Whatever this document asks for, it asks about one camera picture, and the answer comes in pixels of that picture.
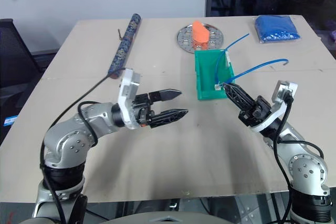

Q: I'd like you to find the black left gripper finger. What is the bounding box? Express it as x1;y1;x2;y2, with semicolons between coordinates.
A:
148;89;183;102
151;108;190;129

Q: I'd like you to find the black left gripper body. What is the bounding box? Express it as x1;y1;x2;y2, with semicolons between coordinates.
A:
131;93;156;130

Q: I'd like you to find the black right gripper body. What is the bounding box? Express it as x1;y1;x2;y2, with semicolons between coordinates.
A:
238;95;272;129

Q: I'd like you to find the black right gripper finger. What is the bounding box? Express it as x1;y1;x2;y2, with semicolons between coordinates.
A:
230;83;257;104
223;82;253;111

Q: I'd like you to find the blue cable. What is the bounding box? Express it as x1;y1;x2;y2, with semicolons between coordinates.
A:
224;58;289;84
214;33;250;86

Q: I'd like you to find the green plastic bin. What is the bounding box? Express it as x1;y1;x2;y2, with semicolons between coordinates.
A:
193;49;236;101

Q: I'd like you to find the perforated round metal plate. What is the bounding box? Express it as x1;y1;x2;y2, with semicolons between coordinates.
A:
176;22;225;55

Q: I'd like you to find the blue patterned rolled scroll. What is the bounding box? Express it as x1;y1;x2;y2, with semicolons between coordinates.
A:
108;13;142;79

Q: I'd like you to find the orange foam piece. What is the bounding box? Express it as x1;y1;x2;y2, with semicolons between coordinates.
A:
192;20;211;50

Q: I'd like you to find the blue bead bag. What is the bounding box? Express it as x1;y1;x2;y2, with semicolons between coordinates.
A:
253;15;301;44

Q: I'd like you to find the grey rounded robot body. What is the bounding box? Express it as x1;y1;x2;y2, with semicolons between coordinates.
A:
99;209;227;224

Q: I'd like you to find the blue label sticker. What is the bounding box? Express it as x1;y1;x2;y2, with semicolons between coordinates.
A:
4;115;19;128

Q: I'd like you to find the black office chair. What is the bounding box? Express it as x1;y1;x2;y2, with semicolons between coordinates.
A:
0;18;60;146

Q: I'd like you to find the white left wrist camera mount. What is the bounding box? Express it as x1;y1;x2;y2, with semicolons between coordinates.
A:
117;68;143;130

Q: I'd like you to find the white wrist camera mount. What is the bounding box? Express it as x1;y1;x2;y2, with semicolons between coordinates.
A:
117;68;143;130
249;79;300;133

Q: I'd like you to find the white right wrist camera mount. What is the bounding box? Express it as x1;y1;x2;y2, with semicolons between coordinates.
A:
249;79;300;133

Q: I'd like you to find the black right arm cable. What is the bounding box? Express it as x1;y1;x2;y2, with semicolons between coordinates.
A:
272;91;325;224

